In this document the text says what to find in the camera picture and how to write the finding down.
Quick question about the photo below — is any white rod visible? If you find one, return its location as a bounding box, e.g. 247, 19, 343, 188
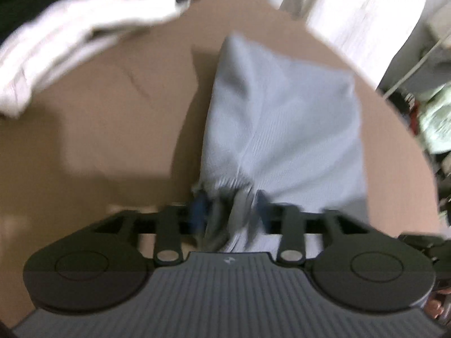
382, 39, 451, 99

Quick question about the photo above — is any pile of clothes beside bed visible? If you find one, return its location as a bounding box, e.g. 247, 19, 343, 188
417, 83, 451, 154

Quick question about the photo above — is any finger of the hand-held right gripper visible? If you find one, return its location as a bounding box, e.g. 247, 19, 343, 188
398, 233, 451, 264

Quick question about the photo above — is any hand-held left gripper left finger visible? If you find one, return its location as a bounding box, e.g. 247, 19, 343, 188
93, 194, 208, 264

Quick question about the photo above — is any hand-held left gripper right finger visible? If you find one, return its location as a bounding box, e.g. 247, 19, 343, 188
257, 190, 370, 264

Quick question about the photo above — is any dark clutter pile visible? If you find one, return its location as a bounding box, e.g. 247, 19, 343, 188
388, 92, 423, 138

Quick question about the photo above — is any person's right hand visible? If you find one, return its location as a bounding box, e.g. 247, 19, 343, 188
426, 296, 445, 321

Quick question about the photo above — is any grey t-shirt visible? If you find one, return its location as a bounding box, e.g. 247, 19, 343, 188
192, 33, 370, 254

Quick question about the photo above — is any cream hanging cloth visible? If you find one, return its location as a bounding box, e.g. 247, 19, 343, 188
425, 7, 451, 43

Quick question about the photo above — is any white hanging cloth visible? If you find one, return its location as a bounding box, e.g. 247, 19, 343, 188
225, 0, 428, 88

